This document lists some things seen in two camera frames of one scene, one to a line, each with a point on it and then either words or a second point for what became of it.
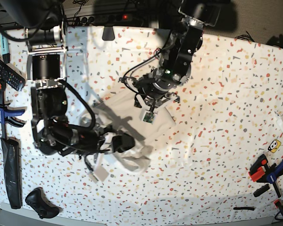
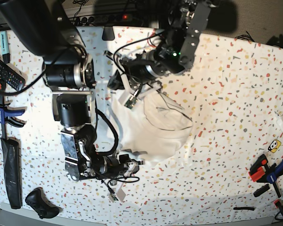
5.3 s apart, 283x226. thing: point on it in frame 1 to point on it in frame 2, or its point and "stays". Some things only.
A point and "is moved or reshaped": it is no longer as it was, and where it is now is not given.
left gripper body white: [100, 173] to [119, 193]
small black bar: [263, 189] stays
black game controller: [37, 199] stays
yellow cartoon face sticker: [274, 146] stays
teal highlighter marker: [4, 47] stays
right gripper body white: [147, 114] to [128, 99]
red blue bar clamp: [261, 171] stays
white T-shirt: [120, 114] is moved or reshaped
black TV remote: [7, 73] stays
